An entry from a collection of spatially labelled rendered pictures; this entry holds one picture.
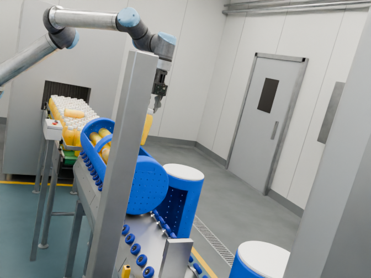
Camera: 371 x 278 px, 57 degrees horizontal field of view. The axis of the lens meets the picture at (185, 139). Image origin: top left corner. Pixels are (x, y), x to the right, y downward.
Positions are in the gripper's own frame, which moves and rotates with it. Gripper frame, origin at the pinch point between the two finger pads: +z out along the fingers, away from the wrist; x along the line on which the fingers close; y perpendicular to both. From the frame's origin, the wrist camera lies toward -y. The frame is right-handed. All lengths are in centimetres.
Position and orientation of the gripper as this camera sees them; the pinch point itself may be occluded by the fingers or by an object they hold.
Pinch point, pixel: (149, 109)
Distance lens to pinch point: 169.9
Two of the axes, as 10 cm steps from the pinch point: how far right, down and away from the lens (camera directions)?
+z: -2.3, 9.5, 1.9
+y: 4.3, 2.8, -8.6
